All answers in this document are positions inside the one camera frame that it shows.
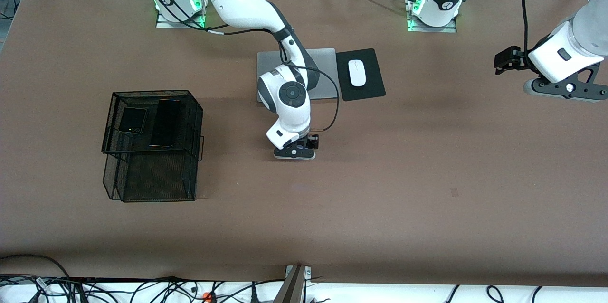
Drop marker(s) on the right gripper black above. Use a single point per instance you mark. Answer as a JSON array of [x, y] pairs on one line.
[[312, 141]]

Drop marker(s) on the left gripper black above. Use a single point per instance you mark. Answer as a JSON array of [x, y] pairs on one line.
[[517, 60]]

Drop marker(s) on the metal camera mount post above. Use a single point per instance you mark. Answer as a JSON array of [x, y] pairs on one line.
[[292, 288]]

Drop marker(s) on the silver laptop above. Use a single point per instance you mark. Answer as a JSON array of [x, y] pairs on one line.
[[325, 80]]

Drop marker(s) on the black mesh desk organizer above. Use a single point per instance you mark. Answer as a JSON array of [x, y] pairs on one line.
[[161, 175]]

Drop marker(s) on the white computer mouse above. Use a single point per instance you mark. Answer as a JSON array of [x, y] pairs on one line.
[[357, 72]]

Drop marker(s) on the small black flip phone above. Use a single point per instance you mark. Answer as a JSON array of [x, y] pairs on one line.
[[133, 120]]

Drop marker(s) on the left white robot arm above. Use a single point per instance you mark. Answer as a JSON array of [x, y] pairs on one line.
[[584, 32]]

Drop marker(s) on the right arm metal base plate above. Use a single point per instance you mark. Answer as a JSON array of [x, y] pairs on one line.
[[164, 24]]

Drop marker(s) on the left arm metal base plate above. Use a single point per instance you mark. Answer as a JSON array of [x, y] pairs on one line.
[[446, 30]]

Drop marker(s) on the black mouse pad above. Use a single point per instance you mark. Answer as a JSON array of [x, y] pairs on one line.
[[373, 89]]

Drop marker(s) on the long black smartphone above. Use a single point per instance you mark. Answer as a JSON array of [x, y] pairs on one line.
[[165, 122]]

